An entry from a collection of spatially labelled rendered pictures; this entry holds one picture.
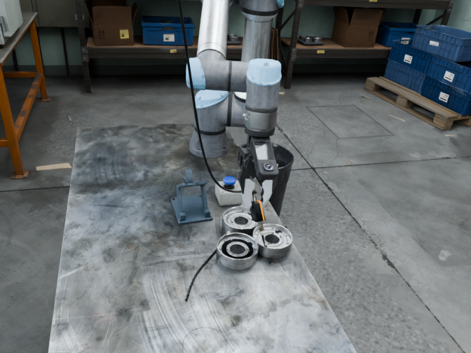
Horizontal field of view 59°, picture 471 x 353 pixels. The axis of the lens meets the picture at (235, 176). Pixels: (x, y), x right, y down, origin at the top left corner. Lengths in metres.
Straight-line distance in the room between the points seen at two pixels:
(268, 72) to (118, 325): 0.62
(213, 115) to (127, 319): 0.78
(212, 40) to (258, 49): 0.31
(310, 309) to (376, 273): 1.42
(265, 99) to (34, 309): 1.55
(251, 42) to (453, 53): 3.45
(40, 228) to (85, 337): 1.70
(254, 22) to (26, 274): 1.63
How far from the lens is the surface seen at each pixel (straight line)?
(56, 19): 4.69
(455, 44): 4.64
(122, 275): 1.05
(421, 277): 2.48
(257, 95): 0.94
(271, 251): 1.07
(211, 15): 1.18
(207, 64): 1.03
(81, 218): 1.24
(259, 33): 1.37
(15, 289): 2.27
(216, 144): 1.51
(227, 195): 1.25
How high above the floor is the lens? 1.53
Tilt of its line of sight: 31 degrees down
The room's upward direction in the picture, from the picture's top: 5 degrees clockwise
